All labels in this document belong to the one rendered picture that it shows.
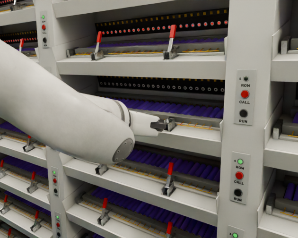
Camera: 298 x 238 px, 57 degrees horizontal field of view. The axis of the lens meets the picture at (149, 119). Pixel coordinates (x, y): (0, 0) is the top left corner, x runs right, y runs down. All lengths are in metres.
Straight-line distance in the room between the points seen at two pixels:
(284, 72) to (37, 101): 0.48
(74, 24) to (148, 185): 0.64
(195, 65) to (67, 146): 0.41
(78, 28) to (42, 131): 0.77
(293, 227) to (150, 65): 0.52
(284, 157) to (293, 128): 0.08
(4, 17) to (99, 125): 0.97
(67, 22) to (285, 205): 0.89
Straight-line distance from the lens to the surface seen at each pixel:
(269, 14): 0.64
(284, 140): 0.69
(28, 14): 1.17
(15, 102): 0.37
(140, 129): 0.57
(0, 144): 1.47
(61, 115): 0.37
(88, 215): 1.11
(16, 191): 1.44
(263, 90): 0.64
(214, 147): 0.70
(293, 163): 0.66
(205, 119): 0.74
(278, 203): 0.77
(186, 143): 0.73
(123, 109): 0.54
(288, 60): 0.63
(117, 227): 1.03
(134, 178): 0.91
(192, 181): 0.83
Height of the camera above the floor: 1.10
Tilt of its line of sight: 11 degrees down
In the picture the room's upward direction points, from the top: straight up
